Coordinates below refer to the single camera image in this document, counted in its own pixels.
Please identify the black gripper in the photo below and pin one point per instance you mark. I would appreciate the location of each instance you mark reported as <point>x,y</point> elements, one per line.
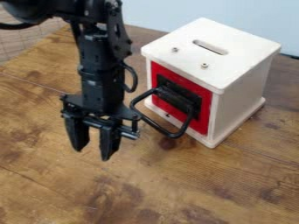
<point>116,123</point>

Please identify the red drawer with black handle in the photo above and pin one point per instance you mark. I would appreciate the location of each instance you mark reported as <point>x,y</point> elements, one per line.
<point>180,98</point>

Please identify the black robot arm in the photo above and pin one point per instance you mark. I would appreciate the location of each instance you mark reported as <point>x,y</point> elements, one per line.
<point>104,45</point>

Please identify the white wooden drawer box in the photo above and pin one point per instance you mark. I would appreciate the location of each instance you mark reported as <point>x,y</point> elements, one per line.
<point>222,64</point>

